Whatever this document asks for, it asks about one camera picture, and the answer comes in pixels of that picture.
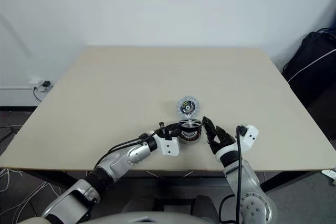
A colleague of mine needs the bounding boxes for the white wall socket strip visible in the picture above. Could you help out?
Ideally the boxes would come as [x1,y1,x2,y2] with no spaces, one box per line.
[30,76,56,92]

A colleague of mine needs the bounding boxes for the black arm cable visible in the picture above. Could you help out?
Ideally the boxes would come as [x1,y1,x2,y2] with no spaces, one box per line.
[94,121,182,168]
[220,125,247,224]

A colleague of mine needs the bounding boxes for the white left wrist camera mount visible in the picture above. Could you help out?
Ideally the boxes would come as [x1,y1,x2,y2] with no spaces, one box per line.
[154,132,181,157]

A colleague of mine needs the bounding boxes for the black table frame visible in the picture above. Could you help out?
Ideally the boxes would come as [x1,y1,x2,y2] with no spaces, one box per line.
[25,167,322,193]

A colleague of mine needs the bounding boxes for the white cord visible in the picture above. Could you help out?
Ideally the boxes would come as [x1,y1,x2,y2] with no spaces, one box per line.
[286,49,336,83]

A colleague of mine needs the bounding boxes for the motor stator with copper windings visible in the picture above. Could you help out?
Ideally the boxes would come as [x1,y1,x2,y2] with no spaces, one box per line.
[179,129,202,145]

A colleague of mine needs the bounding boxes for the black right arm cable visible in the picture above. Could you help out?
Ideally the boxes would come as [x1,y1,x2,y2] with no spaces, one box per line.
[220,125,247,224]

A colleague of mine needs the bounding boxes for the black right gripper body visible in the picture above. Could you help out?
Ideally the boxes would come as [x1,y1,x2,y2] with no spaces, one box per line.
[209,136,236,155]

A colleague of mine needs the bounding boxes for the silver spoked motor rotor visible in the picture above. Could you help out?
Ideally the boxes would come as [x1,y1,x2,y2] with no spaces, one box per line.
[180,119,203,132]

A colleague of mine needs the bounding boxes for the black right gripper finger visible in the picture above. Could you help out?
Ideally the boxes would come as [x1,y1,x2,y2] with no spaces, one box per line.
[203,115,219,145]
[215,126,235,143]

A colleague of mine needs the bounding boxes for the black bag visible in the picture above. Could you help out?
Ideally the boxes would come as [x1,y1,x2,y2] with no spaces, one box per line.
[282,28,336,130]

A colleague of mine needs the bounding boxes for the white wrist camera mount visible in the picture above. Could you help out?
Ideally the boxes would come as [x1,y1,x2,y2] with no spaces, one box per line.
[213,124,260,161]
[154,132,181,157]

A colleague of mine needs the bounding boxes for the black adapter cable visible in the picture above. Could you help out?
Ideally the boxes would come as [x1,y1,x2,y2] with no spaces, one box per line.
[33,84,44,102]

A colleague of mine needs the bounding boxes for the silver robot torso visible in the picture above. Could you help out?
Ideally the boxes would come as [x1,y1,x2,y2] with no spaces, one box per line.
[78,208,218,224]

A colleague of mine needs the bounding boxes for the white floor cables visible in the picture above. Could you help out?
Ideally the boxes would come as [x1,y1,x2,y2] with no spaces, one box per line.
[0,167,71,224]

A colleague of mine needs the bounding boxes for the grey round motor end cap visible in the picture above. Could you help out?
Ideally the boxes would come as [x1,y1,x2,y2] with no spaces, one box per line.
[176,98,200,119]

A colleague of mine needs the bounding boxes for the white floor power strip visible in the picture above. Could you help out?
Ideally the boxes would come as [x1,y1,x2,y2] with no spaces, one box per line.
[321,169,336,185]

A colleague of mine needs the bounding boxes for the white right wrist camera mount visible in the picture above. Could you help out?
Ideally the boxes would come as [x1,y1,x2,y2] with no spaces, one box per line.
[213,124,260,161]

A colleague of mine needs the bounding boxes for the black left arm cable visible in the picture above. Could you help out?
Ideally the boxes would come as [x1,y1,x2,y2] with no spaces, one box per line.
[94,121,182,168]

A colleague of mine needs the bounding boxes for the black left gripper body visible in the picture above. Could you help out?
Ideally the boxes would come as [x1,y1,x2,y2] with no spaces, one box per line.
[156,122,176,140]

